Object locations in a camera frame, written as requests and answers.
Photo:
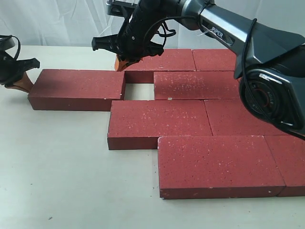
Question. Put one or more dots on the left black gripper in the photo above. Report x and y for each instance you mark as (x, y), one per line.
(13, 72)

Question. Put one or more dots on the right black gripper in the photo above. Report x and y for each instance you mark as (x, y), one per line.
(133, 40)

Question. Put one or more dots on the red brick second row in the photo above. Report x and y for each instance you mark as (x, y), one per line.
(199, 85)

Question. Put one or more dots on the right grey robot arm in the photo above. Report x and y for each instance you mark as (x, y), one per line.
(270, 63)

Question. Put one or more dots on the red brick back row left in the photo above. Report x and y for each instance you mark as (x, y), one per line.
(171, 60)

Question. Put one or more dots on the red brick back row right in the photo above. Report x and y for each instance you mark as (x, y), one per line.
(214, 59)

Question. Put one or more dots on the red brick third row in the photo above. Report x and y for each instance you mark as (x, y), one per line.
(229, 117)

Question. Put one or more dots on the red brick front row left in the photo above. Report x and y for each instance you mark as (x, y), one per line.
(200, 167)

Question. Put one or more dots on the red brick front row right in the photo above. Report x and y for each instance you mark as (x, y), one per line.
(289, 155)

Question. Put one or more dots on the white backdrop cloth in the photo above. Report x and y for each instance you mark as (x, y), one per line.
(76, 22)

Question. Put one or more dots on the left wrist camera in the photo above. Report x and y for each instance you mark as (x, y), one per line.
(6, 43)

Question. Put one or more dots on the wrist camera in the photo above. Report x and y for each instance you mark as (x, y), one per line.
(120, 8)
(6, 43)

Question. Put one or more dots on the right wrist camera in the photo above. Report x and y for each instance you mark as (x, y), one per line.
(120, 8)

